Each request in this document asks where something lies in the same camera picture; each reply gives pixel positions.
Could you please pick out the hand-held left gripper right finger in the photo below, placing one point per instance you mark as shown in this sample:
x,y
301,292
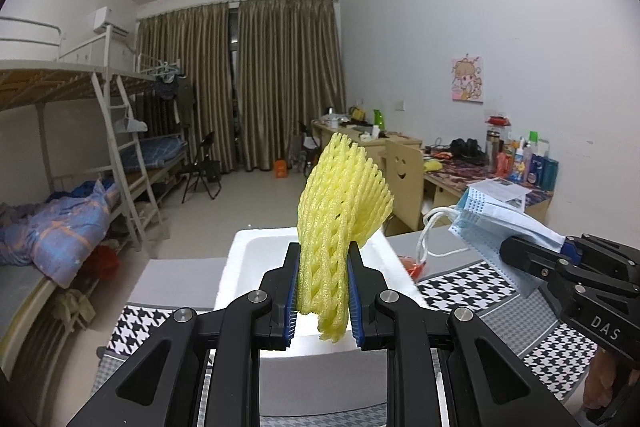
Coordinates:
x,y
356,307

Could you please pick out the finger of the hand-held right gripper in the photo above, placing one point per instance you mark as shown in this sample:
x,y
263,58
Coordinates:
x,y
530,257
605,254

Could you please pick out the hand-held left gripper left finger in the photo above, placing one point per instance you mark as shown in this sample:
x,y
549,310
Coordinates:
x,y
292,304

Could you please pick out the blue face mask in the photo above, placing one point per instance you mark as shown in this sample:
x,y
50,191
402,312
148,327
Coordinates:
x,y
492,227

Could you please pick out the white foam box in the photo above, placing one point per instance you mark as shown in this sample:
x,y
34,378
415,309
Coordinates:
x,y
260,247

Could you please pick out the yellow foam fruit net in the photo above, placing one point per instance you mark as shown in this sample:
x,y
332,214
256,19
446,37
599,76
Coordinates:
x,y
340,207

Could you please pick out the person's right hand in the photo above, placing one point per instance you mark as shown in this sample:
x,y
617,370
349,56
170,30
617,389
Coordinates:
x,y
600,377

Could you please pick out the houndstooth tablecloth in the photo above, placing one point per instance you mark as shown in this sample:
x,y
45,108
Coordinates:
x,y
500,307

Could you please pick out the red snack packet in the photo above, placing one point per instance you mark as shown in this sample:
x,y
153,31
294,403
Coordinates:
x,y
414,266

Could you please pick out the white paper sheet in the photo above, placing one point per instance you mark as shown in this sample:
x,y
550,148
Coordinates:
x,y
500,191

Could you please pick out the blue bottle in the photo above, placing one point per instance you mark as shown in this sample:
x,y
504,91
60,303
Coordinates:
x,y
536,169
550,174

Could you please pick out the wooden desk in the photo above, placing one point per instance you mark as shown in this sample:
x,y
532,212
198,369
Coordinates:
x,y
445,192

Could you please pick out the green cap bottle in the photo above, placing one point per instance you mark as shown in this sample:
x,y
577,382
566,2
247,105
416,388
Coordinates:
x,y
538,144

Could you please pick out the steel thermos bottle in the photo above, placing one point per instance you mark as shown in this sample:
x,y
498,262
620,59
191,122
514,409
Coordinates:
x,y
493,149

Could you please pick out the black bag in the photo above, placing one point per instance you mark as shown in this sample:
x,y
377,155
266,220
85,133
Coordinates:
x,y
467,151

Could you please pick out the wooden smiley face chair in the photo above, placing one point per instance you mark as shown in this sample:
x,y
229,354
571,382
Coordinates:
x,y
402,187

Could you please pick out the black folding chair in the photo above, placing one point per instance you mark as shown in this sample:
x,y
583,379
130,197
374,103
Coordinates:
x,y
202,167

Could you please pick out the green spray bottle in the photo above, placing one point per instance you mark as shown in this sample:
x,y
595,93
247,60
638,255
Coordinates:
x,y
378,119

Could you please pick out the red cloth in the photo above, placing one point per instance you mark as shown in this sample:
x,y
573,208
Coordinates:
x,y
104,259

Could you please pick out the blue checkered mattress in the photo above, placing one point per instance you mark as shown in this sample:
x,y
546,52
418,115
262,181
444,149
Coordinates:
x,y
155,149

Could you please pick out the beige cloth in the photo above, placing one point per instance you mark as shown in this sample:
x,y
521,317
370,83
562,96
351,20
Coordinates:
x,y
74,309

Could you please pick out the brown curtain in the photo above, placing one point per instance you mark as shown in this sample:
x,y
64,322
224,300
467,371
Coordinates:
x,y
200,82
290,77

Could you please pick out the dark hanging clothes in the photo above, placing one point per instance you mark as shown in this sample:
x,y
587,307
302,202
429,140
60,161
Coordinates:
x,y
175,99

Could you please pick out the blue plaid quilt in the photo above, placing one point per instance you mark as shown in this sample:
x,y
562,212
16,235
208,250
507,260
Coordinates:
x,y
50,227

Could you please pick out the white metal bunk bed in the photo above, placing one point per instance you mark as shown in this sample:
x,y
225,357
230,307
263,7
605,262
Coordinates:
x,y
115,107

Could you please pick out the white air conditioner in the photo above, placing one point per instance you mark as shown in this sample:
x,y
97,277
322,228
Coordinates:
x,y
107,23

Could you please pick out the pink cartoon wall poster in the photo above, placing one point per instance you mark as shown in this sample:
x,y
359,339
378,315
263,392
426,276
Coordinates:
x,y
468,79

